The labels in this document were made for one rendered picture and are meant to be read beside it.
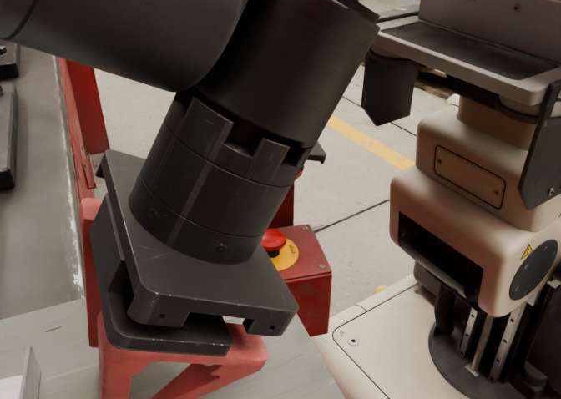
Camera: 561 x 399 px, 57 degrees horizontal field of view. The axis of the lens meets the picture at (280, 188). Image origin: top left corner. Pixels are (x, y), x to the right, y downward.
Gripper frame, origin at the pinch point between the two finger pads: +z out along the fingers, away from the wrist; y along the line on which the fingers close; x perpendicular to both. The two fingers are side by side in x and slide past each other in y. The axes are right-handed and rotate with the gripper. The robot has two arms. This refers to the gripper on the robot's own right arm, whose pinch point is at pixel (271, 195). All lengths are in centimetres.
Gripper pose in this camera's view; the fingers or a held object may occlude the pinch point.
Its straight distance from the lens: 76.4
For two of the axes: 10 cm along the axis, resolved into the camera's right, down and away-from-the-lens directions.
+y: -9.4, -0.7, -3.3
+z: -2.4, 8.3, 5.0
